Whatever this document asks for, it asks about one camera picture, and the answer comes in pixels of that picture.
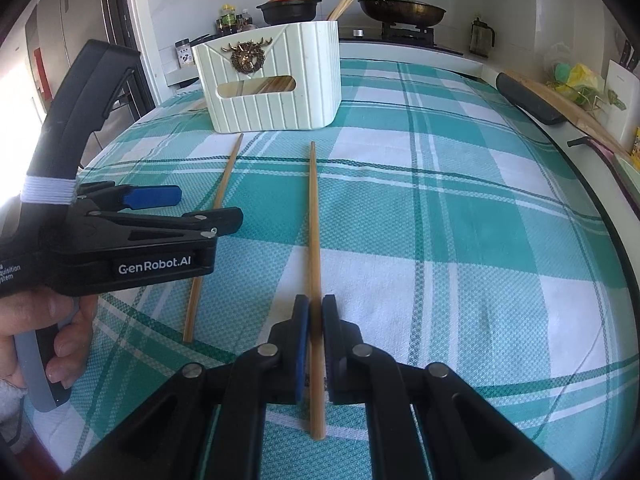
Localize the wooden cutting board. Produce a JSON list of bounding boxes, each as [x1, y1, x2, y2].
[[504, 70, 632, 157]]

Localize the glass kettle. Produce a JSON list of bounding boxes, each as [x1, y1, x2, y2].
[[469, 17, 497, 59]]

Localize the stainless steel refrigerator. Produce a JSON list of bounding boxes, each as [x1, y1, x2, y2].
[[25, 0, 157, 127]]

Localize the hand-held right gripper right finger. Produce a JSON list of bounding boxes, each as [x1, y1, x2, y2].
[[321, 294, 572, 480]]

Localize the metal wire rack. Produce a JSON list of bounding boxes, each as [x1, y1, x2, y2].
[[574, 86, 609, 117]]

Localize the black textured pad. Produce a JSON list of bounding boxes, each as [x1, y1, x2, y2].
[[494, 72, 566, 126]]

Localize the white ribbed utensil holder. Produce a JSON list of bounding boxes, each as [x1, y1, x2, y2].
[[191, 20, 342, 134]]

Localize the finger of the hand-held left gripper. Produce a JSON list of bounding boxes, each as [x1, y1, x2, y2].
[[75, 205, 245, 254], [76, 184, 183, 211]]

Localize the plastic bag with sponges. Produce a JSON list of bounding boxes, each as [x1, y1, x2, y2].
[[544, 42, 607, 106]]

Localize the black frying pan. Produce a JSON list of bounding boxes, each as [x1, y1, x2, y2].
[[344, 0, 447, 29]]

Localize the yellow-capped sauce bottle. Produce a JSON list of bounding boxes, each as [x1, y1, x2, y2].
[[216, 4, 240, 36]]

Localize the black gas stove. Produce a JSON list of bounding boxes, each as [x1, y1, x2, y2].
[[337, 22, 466, 57]]

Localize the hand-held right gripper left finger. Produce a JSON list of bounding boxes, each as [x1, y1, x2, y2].
[[65, 294, 311, 480]]

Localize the person's left hand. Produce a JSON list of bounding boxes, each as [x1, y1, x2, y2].
[[0, 290, 99, 392]]

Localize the black clay pot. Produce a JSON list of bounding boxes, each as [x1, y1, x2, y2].
[[256, 0, 324, 26]]

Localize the white knife block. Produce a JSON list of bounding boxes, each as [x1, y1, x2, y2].
[[602, 59, 640, 147]]

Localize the black-capped spice jar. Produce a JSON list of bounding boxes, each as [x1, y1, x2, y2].
[[174, 38, 196, 69]]

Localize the pink black-trimmed mat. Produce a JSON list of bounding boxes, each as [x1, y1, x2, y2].
[[567, 135, 640, 212]]

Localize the green plaid tablecloth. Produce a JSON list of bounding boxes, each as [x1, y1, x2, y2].
[[22, 57, 640, 480]]

